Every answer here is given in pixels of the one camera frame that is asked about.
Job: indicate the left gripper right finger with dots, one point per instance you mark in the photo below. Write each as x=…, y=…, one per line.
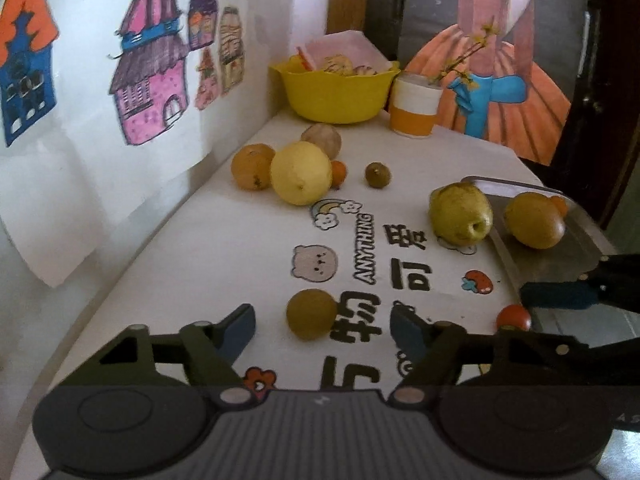
x=438, y=352

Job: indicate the small brown passion fruit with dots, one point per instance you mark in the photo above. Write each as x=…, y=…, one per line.
x=377, y=175

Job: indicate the girl painting poster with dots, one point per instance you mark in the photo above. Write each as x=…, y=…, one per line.
x=527, y=74

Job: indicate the orange tangerine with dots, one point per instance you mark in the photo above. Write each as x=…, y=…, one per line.
x=560, y=204

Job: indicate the small orange kumquat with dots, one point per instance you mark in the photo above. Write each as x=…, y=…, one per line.
x=339, y=174

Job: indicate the walnuts in bowl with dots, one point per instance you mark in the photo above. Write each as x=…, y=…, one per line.
x=339, y=64

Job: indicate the yellow lemon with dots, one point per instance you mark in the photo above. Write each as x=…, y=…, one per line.
x=301, y=173

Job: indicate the large brown mango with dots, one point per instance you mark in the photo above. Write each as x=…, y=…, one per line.
x=534, y=220

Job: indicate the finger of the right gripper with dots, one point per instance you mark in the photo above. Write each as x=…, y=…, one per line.
x=566, y=295

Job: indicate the yellow flower twig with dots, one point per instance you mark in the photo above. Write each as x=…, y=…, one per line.
x=477, y=43

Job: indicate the red cherry tomato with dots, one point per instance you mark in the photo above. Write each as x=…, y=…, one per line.
x=514, y=317

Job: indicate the dull orange fruit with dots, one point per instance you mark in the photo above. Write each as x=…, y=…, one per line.
x=250, y=167

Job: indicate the tan round fruit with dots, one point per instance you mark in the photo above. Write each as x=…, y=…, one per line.
x=325, y=137

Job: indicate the pink cloth in bowl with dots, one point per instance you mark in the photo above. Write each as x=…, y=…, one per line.
x=351, y=43

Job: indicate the house drawings paper sheet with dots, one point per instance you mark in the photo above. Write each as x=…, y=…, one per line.
x=104, y=101

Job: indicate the green yellow pear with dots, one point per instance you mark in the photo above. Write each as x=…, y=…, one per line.
x=460, y=214

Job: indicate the yellow plastic bowl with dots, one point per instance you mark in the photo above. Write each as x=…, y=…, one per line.
x=334, y=99

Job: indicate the small brown kiwi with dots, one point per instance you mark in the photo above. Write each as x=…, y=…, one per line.
x=310, y=313

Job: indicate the metal tray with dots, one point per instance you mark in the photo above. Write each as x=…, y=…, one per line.
x=580, y=249

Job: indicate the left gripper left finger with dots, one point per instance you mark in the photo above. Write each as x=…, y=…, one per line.
x=211, y=351

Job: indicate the white orange cup vase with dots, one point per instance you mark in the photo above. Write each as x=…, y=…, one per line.
x=414, y=103

